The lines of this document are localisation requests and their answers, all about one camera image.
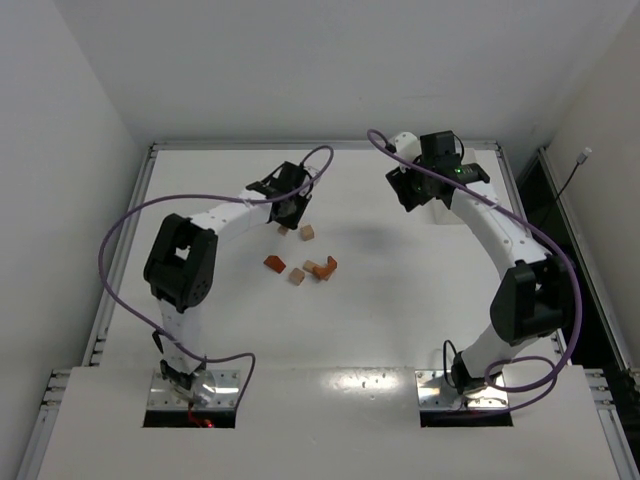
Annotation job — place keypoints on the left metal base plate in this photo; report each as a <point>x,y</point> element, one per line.
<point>212,391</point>

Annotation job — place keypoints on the black wall cable white plug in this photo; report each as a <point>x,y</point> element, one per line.
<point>579,161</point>

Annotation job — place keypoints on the long plain wood block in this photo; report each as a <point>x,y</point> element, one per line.
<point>311,267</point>

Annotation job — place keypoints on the orange triangular wood block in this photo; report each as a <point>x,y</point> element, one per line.
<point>275,263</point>

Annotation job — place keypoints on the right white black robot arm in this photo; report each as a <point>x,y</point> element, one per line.
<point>536,292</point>

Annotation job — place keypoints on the metal base plate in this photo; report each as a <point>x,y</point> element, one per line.
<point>436,395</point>
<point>212,391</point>

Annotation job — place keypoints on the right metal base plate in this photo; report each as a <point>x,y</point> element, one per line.
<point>436,395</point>

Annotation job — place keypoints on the light wood cube letter H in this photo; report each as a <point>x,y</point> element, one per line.
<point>307,233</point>

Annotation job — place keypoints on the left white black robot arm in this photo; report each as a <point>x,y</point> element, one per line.
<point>181,263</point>

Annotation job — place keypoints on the light wood cube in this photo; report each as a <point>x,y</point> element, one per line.
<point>296,276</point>

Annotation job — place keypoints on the white perforated plastic box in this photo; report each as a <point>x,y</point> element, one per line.
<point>442,215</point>

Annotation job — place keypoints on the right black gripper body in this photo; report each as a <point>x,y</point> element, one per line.
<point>403,187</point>

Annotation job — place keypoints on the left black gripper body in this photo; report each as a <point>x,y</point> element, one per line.
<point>288,211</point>

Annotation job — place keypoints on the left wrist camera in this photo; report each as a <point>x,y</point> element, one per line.
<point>272,186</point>

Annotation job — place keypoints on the orange arch wood block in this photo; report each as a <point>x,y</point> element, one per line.
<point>325,272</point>

